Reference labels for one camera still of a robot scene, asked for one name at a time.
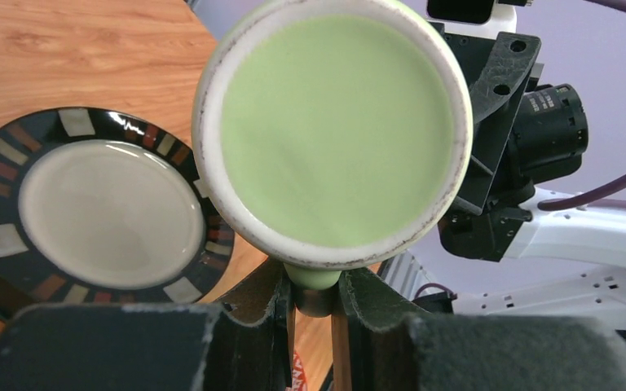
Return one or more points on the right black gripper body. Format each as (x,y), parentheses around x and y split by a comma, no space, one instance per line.
(538,135)

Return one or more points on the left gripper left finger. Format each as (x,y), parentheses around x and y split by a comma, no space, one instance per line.
(239,342)

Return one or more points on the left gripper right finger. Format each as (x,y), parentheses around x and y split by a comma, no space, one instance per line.
(385,342)

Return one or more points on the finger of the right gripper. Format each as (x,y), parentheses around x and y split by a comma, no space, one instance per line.
(510,61)

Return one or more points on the red patterned white bowl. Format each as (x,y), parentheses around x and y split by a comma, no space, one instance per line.
(299,381)

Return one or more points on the light green mug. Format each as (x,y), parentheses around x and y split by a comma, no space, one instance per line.
(331,135)

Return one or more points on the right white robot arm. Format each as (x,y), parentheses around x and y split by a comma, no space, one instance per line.
(512,246)

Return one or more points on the black rimmed white plate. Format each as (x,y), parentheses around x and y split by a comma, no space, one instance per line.
(101,206)

